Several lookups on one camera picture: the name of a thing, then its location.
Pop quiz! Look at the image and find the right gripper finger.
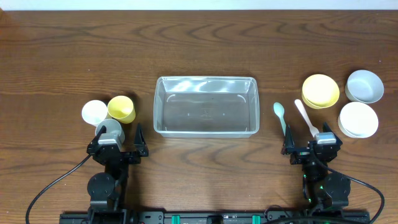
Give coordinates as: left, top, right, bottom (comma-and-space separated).
322, 122, 338, 139
282, 125, 295, 149

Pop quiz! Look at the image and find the clear plastic storage container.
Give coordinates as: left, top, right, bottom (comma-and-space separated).
153, 76, 260, 138

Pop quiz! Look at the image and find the white plastic bowl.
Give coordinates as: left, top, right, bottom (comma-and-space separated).
338, 102, 379, 138

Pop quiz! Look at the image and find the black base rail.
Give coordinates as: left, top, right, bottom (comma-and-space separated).
58, 210, 371, 224

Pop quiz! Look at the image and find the mint green plastic spoon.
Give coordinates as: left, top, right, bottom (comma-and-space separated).
273, 102, 287, 135

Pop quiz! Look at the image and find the white plastic fork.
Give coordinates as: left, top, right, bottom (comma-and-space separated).
294, 99, 319, 137

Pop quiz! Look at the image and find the yellow plastic cup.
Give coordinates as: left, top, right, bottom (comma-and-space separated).
107, 96, 136, 124

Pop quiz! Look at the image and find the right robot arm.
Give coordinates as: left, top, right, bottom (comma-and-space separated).
281, 123, 351, 216

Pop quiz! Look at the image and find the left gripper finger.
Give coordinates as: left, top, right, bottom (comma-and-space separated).
134, 123, 147, 151
90, 125, 106, 146

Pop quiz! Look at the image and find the white plastic cup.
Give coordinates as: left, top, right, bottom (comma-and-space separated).
81, 100, 108, 126

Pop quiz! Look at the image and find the grey plastic bowl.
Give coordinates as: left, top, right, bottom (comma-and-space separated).
345, 70, 384, 104

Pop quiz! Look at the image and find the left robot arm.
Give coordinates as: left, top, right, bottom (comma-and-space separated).
86, 124, 149, 223

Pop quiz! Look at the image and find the yellow plastic bowl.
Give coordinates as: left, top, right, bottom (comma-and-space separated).
302, 74, 340, 110

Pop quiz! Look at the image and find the grey plastic cup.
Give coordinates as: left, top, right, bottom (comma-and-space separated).
96, 119, 125, 148

